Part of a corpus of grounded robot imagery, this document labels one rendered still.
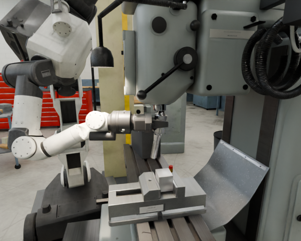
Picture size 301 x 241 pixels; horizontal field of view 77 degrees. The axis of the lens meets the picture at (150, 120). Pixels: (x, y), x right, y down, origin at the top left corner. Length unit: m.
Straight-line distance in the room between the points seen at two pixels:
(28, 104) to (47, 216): 0.76
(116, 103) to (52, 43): 1.62
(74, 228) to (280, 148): 0.91
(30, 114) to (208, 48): 0.65
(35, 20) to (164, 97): 0.63
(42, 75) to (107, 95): 1.64
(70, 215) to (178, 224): 0.80
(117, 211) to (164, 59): 0.51
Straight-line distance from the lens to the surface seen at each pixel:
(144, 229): 0.70
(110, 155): 2.62
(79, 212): 1.36
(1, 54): 10.78
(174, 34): 0.63
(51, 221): 1.37
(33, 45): 0.92
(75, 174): 1.44
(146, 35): 0.62
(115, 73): 2.41
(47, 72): 0.85
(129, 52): 0.67
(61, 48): 0.90
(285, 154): 0.81
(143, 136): 1.09
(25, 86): 0.83
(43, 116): 5.67
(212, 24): 0.65
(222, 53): 0.66
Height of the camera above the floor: 1.41
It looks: 14 degrees down
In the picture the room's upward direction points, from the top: straight up
